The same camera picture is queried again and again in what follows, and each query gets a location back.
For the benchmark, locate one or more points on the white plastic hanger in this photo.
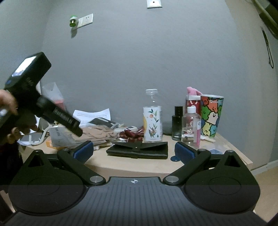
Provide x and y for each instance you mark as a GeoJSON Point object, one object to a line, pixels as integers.
{"type": "Point", "coordinates": [38, 137]}

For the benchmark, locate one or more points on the dark perfume bottle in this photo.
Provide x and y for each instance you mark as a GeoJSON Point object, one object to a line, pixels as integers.
{"type": "Point", "coordinates": [177, 123]}

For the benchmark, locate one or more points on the white printed paper sheet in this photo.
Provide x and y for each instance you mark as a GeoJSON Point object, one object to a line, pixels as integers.
{"type": "Point", "coordinates": [86, 117]}

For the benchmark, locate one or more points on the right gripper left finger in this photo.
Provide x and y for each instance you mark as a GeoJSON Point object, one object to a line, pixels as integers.
{"type": "Point", "coordinates": [75, 159]}

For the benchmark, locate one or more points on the clear floral label bottle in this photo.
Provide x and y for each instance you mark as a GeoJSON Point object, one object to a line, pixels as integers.
{"type": "Point", "coordinates": [152, 117]}

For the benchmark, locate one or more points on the black grey tag packet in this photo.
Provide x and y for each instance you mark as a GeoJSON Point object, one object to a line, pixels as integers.
{"type": "Point", "coordinates": [104, 122]}

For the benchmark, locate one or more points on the green white plug-in device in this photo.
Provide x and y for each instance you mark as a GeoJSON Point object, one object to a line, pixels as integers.
{"type": "Point", "coordinates": [73, 21]}

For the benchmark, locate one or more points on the clear plastic bag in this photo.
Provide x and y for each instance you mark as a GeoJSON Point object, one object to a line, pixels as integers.
{"type": "Point", "coordinates": [52, 92]}

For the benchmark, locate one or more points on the white wall socket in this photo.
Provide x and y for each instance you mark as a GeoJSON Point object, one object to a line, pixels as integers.
{"type": "Point", "coordinates": [86, 20]}

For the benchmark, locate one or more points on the red snack wrappers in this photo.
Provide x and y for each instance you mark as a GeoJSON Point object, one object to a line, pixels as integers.
{"type": "Point", "coordinates": [132, 136]}

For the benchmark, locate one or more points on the white wall switch plate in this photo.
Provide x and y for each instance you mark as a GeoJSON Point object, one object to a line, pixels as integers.
{"type": "Point", "coordinates": [152, 4]}

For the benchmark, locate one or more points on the grey printed mailer bag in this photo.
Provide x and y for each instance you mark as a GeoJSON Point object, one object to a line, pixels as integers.
{"type": "Point", "coordinates": [62, 137]}

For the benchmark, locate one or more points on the black leather wallet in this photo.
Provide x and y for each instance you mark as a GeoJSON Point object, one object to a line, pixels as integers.
{"type": "Point", "coordinates": [139, 150]}

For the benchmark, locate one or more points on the red bottle pink cap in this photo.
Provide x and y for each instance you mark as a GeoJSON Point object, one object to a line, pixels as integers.
{"type": "Point", "coordinates": [193, 98]}

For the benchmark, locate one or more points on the orange small box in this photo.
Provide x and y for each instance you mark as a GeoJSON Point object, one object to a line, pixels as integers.
{"type": "Point", "coordinates": [49, 144]}

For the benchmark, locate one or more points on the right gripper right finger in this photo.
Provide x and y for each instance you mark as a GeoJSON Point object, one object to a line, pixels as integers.
{"type": "Point", "coordinates": [191, 158]}

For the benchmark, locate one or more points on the clear bottle white cap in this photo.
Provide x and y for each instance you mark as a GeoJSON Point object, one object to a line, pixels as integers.
{"type": "Point", "coordinates": [191, 128]}

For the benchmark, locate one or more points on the colourful cartoon cup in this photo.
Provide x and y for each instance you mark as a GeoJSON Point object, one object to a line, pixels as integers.
{"type": "Point", "coordinates": [211, 109]}

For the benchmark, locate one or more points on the person's left hand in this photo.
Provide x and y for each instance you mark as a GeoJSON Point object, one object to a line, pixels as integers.
{"type": "Point", "coordinates": [9, 103]}

